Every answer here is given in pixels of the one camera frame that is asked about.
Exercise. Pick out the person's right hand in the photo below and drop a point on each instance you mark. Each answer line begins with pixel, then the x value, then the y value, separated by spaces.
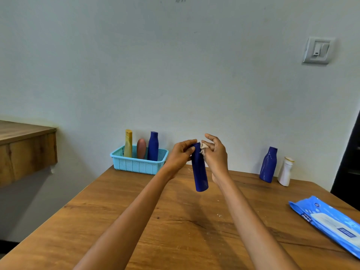
pixel 218 161

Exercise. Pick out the person's left hand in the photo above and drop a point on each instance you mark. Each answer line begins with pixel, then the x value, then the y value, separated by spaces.
pixel 178 158

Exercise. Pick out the white wipe cloth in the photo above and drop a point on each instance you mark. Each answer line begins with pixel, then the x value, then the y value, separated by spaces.
pixel 203 146

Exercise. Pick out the slim dark blue bottle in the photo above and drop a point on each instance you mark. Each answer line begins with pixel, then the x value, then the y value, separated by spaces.
pixel 153 147
pixel 200 174

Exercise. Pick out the pink bottle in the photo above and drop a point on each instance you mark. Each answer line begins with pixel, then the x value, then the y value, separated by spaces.
pixel 141 149

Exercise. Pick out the light blue plastic basket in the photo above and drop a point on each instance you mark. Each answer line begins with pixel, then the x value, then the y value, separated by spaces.
pixel 135 167

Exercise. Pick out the wide dark blue bottle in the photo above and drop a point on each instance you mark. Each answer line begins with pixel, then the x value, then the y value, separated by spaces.
pixel 268 165

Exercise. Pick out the beige bottle with white cap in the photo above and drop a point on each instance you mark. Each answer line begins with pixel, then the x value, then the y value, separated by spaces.
pixel 128 150

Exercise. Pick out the yellow bottle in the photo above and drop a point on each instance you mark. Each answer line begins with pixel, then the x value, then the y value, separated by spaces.
pixel 128 134

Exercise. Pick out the blue wet wipes pack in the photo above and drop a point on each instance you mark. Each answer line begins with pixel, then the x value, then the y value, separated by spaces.
pixel 312 210

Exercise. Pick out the person's left forearm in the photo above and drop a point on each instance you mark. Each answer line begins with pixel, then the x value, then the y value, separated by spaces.
pixel 123 224

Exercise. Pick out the person's right forearm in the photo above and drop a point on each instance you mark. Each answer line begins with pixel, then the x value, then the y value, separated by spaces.
pixel 253 230

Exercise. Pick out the wooden table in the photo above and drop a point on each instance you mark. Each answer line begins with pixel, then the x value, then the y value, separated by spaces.
pixel 191 227

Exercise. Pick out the black door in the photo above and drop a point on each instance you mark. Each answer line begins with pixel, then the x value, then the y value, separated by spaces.
pixel 347 171

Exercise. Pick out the wooden side desk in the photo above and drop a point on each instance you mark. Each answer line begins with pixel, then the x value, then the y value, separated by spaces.
pixel 25 153

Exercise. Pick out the grey wall light switch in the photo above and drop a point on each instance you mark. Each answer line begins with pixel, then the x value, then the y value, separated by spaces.
pixel 318 50

